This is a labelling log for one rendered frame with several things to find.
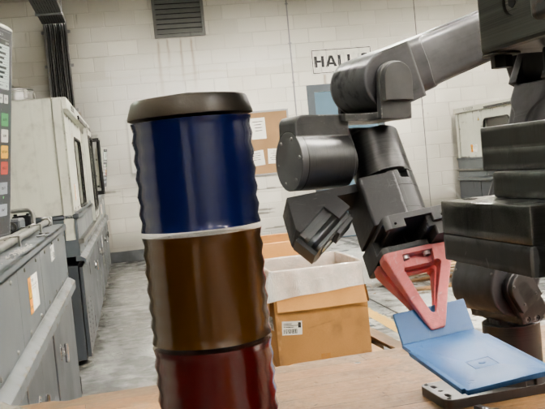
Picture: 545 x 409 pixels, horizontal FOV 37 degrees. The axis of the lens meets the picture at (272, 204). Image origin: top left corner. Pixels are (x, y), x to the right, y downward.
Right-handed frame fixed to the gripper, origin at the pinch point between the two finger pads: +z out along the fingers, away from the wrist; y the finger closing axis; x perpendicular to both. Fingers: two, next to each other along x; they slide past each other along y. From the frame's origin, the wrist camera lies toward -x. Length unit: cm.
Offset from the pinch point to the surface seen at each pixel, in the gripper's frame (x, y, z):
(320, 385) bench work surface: -6.8, -26.4, -1.5
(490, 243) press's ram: -6.9, 31.2, 3.7
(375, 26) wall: 375, -854, -628
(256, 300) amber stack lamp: -22, 47, 9
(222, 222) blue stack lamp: -23, 49, 7
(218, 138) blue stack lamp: -22, 50, 5
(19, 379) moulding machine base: -58, -133, -40
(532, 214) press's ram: -6.4, 35.7, 4.2
